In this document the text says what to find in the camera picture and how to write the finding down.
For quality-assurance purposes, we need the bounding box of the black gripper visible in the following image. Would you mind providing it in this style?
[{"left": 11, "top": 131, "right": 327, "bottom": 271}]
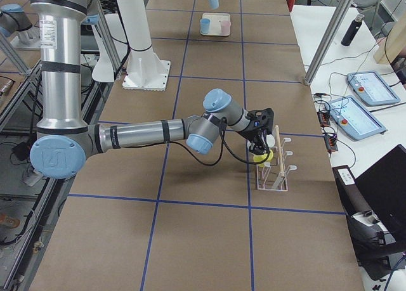
[{"left": 246, "top": 108, "right": 274, "bottom": 155}]

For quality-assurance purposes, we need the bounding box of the yellow plastic cup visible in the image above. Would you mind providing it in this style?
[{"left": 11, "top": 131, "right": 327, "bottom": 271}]
[{"left": 253, "top": 150, "right": 273, "bottom": 167}]

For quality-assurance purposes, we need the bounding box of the light blue plastic cup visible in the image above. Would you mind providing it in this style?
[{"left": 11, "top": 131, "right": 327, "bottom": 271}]
[
  {"left": 200, "top": 18, "right": 211, "bottom": 35},
  {"left": 208, "top": 0, "right": 219, "bottom": 10}
]

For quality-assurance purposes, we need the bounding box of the pale green plastic cup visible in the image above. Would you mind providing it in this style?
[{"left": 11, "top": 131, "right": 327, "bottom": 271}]
[{"left": 266, "top": 134, "right": 276, "bottom": 149}]

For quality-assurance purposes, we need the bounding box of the wooden rack dowel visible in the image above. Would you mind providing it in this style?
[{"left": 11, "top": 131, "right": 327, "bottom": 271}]
[{"left": 273, "top": 125, "right": 285, "bottom": 177}]

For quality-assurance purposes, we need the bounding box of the pink plastic cup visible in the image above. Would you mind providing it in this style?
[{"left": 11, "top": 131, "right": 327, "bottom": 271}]
[{"left": 220, "top": 20, "right": 231, "bottom": 36}]

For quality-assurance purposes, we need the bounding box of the cream serving tray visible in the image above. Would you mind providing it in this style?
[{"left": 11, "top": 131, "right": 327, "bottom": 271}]
[{"left": 202, "top": 12, "right": 231, "bottom": 37}]

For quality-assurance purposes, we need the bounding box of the orange black connector hub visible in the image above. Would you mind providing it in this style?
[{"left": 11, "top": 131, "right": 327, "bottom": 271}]
[{"left": 317, "top": 110, "right": 338, "bottom": 154}]

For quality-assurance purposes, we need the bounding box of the blue teach pendant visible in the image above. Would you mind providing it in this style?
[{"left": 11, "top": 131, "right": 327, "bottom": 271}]
[
  {"left": 346, "top": 70, "right": 400, "bottom": 107},
  {"left": 327, "top": 96, "right": 386, "bottom": 141}
]

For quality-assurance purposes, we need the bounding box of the black box with label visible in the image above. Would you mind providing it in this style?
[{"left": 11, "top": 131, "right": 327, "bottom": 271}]
[{"left": 332, "top": 165, "right": 371, "bottom": 216}]

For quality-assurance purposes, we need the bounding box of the black monitor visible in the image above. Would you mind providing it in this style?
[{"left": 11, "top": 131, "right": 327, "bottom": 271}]
[{"left": 354, "top": 144, "right": 406, "bottom": 228}]

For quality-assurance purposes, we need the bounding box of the black water bottle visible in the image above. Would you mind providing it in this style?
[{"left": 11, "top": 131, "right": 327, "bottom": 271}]
[{"left": 341, "top": 13, "right": 365, "bottom": 46}]

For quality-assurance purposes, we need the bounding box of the white wire cup rack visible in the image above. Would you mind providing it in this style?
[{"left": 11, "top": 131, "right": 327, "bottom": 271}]
[{"left": 256, "top": 137, "right": 297, "bottom": 191}]

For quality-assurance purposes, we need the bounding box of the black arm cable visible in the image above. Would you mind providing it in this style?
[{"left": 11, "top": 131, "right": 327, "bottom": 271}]
[{"left": 164, "top": 116, "right": 254, "bottom": 167}]

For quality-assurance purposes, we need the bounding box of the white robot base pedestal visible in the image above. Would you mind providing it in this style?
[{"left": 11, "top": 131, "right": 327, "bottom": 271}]
[{"left": 117, "top": 0, "right": 171, "bottom": 91}]

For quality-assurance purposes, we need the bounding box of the aluminium frame post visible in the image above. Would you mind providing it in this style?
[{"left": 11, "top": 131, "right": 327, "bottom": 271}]
[{"left": 303, "top": 0, "right": 353, "bottom": 86}]

